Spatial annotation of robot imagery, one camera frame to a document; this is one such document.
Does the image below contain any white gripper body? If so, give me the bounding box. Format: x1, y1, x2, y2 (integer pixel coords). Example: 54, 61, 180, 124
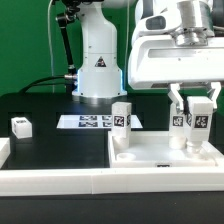
128, 35, 224, 90

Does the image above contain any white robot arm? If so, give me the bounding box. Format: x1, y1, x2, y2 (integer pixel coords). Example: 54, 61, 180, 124
57, 0, 224, 112

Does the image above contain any white U-shaped obstacle fence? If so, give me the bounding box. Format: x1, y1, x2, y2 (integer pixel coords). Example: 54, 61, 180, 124
0, 138, 224, 196

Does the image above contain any black cable bundle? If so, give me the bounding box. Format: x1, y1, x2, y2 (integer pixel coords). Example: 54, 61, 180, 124
18, 6, 80, 94

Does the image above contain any grey thin cable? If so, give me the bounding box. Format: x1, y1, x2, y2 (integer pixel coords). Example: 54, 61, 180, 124
47, 0, 56, 94

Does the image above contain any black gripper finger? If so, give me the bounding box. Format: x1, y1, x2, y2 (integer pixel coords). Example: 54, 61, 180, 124
168, 83, 184, 114
207, 82, 222, 110

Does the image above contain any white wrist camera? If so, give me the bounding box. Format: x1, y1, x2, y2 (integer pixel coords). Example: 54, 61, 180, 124
132, 12, 181, 43

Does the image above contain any white square tabletop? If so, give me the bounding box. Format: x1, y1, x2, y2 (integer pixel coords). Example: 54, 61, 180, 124
108, 131, 224, 168

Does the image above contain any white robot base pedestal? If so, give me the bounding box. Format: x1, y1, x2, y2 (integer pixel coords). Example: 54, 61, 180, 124
72, 3, 127, 103

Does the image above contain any white marker tag sheet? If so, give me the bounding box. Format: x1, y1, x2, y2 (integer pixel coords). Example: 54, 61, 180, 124
55, 114, 144, 130

